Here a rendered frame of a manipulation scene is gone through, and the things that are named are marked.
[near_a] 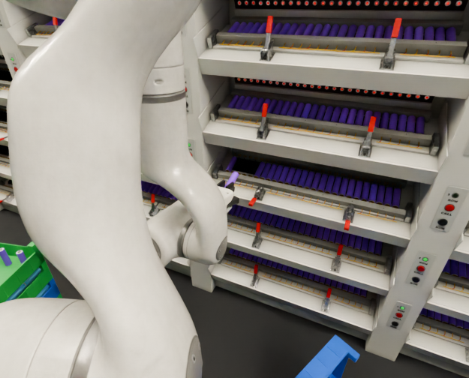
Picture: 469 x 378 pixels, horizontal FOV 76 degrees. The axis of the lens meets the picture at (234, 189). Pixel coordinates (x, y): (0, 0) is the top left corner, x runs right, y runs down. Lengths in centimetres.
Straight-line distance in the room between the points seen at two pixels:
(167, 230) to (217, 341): 74
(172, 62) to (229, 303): 103
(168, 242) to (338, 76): 51
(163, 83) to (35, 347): 32
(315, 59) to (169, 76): 42
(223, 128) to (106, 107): 66
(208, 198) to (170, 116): 14
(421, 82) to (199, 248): 55
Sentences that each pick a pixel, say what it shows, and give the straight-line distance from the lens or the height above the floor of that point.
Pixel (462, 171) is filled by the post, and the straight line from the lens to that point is 82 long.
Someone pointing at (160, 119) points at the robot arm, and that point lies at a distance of 45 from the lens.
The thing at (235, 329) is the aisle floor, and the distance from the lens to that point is 123.
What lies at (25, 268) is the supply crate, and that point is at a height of 36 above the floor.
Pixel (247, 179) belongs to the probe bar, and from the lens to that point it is 96.
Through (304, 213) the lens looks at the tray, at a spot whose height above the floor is 51.
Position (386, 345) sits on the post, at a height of 7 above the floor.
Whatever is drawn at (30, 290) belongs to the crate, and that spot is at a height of 28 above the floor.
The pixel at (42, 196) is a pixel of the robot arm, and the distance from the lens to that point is 26.
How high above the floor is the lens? 104
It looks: 32 degrees down
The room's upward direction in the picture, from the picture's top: straight up
